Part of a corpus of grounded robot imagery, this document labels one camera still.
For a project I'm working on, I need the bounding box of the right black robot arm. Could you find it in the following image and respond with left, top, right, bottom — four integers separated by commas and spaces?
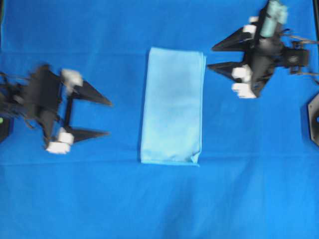
207, 16, 318, 99

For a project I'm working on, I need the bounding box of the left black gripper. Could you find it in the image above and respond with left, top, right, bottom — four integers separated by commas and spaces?
24, 64, 113, 154

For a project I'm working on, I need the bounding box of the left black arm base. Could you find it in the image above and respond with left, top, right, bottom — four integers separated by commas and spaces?
0, 117, 14, 143

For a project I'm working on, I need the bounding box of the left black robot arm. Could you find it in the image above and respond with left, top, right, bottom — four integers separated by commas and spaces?
0, 64, 112, 154

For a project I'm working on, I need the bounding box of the right wrist camera teal tape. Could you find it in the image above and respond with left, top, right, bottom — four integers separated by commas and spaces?
260, 0, 288, 38

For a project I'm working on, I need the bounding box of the dark blue table cloth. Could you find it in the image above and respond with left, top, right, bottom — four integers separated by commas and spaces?
0, 0, 319, 239

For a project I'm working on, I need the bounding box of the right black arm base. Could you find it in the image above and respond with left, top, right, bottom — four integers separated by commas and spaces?
308, 94, 319, 146

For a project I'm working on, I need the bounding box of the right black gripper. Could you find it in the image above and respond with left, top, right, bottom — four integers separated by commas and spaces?
207, 16, 284, 99

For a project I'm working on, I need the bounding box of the light blue towel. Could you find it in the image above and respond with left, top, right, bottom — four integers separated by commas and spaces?
140, 47, 206, 166

